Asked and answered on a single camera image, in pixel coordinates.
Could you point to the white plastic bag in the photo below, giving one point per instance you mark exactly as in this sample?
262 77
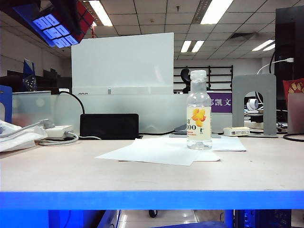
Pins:
14 142

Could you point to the purple name sign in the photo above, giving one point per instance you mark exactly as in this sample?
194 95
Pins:
222 102

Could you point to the white laptop charger brick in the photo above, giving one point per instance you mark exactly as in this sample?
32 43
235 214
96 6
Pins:
58 130

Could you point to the red hanging ornament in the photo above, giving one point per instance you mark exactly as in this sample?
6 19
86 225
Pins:
93 32

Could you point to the black computer case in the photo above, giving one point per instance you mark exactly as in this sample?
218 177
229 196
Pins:
261 218

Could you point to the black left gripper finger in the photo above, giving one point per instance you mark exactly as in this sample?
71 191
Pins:
67 14
16 3

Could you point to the clear bottle with orange label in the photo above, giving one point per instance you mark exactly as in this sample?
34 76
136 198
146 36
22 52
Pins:
199 118

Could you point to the blue table leg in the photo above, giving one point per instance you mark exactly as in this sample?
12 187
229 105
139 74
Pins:
59 218
230 218

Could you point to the cream power adapter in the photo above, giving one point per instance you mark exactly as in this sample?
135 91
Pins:
237 131

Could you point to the white desk fan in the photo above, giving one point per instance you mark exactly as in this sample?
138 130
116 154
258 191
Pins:
253 104

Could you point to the frosted desk partition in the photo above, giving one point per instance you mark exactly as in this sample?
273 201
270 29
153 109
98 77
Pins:
152 111

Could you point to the ceiling light panel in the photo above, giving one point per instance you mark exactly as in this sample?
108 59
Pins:
102 14
216 12
186 46
262 45

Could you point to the black caster wheel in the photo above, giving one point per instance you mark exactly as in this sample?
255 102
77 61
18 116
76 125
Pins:
153 214

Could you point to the red patterned cushion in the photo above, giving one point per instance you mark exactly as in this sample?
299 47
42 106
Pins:
294 86

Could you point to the black rectangular box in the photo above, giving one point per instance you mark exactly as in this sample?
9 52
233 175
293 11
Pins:
109 126

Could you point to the black monitor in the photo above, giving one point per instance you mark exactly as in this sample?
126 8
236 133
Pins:
285 35

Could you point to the black office chair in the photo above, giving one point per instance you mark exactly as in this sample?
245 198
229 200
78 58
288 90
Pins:
185 74

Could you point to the Rubik's cube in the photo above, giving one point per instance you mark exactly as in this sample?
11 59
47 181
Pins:
54 31

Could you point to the grey metal bookend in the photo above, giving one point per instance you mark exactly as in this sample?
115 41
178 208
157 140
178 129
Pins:
270 107

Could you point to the white monitor back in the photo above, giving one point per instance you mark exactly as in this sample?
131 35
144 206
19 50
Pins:
118 64

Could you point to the blue metal bookend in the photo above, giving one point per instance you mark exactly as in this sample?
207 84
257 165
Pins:
8 95

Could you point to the blue crystal trophy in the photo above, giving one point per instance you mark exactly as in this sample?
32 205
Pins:
29 80

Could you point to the small frosted panel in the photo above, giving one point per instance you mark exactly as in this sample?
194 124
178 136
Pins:
295 114

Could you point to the white paper sheet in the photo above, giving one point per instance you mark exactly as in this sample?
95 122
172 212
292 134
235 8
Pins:
142 152
230 143
209 158

